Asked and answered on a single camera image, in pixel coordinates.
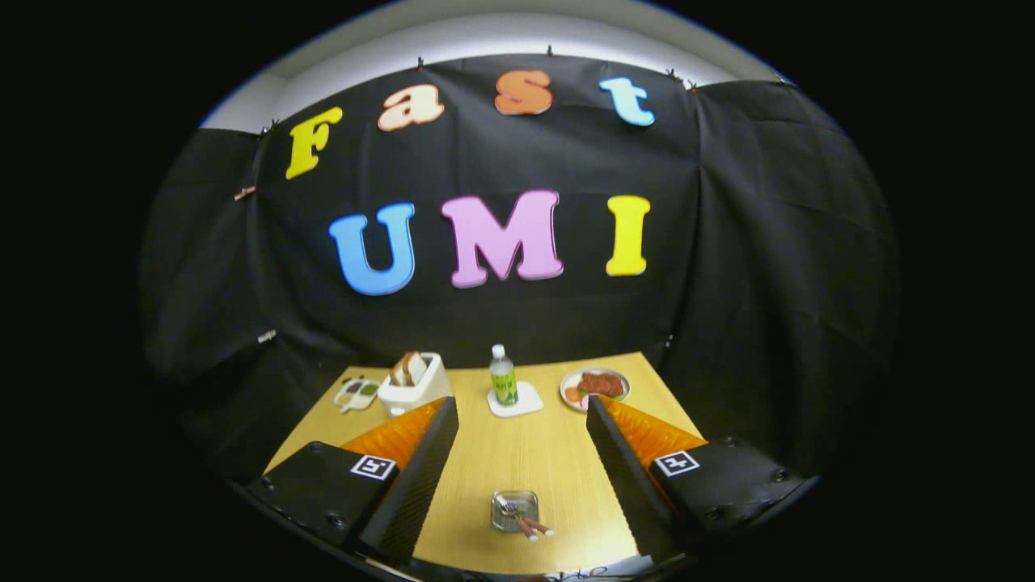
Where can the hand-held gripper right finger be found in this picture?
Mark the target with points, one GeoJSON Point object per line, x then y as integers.
{"type": "Point", "coordinates": [627, 477]}

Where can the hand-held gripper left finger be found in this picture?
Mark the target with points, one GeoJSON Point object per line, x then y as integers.
{"type": "Point", "coordinates": [420, 477]}

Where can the white toaster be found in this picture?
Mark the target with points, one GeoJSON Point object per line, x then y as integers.
{"type": "Point", "coordinates": [416, 396]}

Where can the red meat slices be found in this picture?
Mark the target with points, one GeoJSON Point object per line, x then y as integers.
{"type": "Point", "coordinates": [602, 384]}

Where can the white plate of food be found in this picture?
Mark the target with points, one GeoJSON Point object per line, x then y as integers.
{"type": "Point", "coordinates": [568, 394]}

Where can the white divided bean dish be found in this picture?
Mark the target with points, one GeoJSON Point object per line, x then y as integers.
{"type": "Point", "coordinates": [360, 392]}

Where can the toasted bread slice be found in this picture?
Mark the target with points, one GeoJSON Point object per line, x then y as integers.
{"type": "Point", "coordinates": [416, 368]}
{"type": "Point", "coordinates": [397, 374]}

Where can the white square coaster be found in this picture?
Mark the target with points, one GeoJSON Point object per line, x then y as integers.
{"type": "Point", "coordinates": [530, 398]}

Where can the green label drink bottle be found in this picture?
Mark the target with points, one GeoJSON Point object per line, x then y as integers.
{"type": "Point", "coordinates": [503, 380]}

